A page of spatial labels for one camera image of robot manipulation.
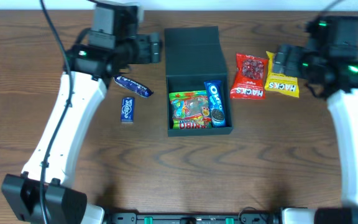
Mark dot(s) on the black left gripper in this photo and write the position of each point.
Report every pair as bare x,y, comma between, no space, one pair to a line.
153,47

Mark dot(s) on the Haribo sour worms bag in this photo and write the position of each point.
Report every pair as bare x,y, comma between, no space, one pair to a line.
190,110

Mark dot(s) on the yellow Hacks candy bag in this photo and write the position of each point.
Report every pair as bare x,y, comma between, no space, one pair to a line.
279,82

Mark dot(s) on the dark blue snack wrapper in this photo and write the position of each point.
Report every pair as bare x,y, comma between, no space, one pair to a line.
134,86

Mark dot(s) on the black open gift box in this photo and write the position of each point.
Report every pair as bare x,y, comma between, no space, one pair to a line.
194,55

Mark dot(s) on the blue Eclipse mints tin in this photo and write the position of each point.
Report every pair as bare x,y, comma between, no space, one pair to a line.
127,110

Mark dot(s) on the red Hacks candy bag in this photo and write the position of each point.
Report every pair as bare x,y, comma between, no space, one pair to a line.
249,79

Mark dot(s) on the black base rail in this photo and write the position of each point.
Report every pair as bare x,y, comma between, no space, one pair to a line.
249,217

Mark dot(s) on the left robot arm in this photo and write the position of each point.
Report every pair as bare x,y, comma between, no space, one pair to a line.
43,192

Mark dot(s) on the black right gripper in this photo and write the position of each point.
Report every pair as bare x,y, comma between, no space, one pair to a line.
284,61

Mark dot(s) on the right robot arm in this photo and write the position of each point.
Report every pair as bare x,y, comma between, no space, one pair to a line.
329,59

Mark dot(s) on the blue Oreo cookie pack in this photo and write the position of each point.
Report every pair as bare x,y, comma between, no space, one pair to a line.
216,106

